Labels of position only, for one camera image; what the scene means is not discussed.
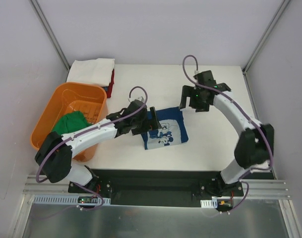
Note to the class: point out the white folded t shirt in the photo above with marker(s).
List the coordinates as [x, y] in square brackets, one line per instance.
[93, 71]

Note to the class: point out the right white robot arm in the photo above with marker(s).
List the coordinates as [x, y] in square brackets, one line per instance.
[256, 140]

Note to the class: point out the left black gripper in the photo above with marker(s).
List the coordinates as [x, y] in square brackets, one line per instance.
[146, 123]

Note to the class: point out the blue t shirt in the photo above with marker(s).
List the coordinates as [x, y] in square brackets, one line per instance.
[171, 132]

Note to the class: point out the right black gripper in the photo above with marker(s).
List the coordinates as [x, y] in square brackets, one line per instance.
[190, 97]

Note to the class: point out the red folded t shirt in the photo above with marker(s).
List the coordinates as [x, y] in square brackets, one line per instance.
[110, 86]

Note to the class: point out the aluminium frame rail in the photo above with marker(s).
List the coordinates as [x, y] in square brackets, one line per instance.
[256, 188]

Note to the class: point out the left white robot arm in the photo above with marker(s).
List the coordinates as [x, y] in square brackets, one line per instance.
[57, 151]

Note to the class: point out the slotted cable duct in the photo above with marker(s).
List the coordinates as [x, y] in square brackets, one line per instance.
[213, 203]
[67, 200]

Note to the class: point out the right slotted cable duct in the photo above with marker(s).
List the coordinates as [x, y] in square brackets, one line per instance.
[213, 203]

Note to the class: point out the left slotted cable duct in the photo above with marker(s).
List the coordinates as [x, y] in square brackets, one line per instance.
[67, 200]

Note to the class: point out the green t shirt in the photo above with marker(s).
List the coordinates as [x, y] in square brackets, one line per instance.
[71, 122]

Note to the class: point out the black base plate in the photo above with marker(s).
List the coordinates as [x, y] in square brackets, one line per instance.
[155, 188]

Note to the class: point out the orange plastic basket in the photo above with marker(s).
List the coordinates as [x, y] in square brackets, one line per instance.
[91, 100]

